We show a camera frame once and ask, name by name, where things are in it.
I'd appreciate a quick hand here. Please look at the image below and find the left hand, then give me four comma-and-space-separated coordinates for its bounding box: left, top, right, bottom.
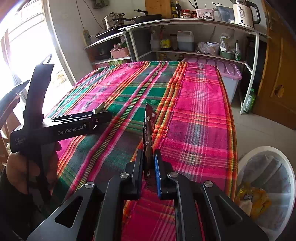
5, 141, 62, 194

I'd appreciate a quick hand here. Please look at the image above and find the pink storage box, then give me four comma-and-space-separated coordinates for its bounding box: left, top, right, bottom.
182, 57, 242, 103

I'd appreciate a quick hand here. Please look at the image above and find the wooden chair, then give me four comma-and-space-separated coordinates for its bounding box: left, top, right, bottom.
1, 80, 30, 165

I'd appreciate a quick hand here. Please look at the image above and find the white trash bin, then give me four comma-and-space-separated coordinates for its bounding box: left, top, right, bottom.
237, 146, 295, 240

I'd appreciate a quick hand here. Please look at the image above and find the metal kitchen shelf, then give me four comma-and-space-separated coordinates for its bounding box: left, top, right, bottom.
85, 18, 269, 112

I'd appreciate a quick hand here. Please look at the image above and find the white jerry can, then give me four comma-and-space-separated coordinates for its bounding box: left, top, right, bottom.
177, 31, 195, 52

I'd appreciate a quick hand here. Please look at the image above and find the green plastic bottle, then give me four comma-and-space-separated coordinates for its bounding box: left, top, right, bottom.
244, 88, 256, 113

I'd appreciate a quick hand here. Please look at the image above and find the black frying pan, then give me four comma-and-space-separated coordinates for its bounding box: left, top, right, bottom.
113, 9, 162, 24

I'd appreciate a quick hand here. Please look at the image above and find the white electric kettle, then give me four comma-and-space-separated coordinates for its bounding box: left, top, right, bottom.
231, 0, 261, 28

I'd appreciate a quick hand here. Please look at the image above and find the steel steamer pot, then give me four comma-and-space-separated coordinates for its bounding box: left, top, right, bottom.
102, 12, 125, 30

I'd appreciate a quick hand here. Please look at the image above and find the dark sauce bottle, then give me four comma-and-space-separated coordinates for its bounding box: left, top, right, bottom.
176, 1, 182, 18

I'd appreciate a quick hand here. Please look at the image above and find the wooden cutting board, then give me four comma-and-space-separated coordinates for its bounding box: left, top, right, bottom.
145, 0, 172, 19

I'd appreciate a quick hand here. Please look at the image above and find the plaid tablecloth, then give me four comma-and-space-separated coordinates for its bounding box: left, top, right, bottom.
45, 60, 239, 241

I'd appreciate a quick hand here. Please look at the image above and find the pink basket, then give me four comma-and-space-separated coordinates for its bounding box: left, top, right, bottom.
111, 47, 130, 59

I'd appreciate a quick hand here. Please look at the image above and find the large yellow snack bag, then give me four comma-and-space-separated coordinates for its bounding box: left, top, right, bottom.
234, 182, 272, 220

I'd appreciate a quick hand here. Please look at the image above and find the pink utensil holder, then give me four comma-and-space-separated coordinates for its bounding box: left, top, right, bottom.
196, 9, 215, 20

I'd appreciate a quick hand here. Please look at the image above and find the brown coffee sachet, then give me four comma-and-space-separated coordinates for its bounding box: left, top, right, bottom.
142, 103, 157, 177

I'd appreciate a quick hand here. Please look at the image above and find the wooden door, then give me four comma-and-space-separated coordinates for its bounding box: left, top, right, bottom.
252, 1, 295, 130

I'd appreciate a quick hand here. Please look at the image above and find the clear water filter jug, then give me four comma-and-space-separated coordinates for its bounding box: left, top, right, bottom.
215, 4, 235, 23

